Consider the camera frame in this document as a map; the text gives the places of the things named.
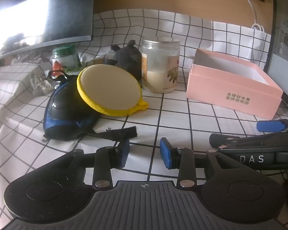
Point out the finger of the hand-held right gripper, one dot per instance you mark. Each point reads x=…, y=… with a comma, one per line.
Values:
x=220, y=139
x=270, y=125

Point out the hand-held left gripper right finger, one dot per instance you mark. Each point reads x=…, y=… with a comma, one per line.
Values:
x=165, y=155

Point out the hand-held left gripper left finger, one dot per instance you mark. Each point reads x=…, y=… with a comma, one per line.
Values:
x=124, y=154

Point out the pink cardboard box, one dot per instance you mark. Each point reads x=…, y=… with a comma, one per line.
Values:
x=225, y=88

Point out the yellow round sponge pad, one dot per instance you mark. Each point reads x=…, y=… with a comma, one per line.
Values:
x=110, y=88

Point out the black plush toy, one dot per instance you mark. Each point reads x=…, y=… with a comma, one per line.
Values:
x=127, y=57

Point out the white cloth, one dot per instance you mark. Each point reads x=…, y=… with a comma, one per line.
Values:
x=38, y=81

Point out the white checkered tablecloth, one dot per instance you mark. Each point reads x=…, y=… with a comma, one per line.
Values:
x=194, y=124

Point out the large clear flower-label jar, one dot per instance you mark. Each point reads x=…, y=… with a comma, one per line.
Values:
x=158, y=64

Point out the black computer case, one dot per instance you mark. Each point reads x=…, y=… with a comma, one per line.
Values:
x=285, y=16

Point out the small green-lid jar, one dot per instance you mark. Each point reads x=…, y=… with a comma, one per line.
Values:
x=64, y=57

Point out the black computer monitor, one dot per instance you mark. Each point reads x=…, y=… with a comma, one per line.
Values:
x=62, y=9

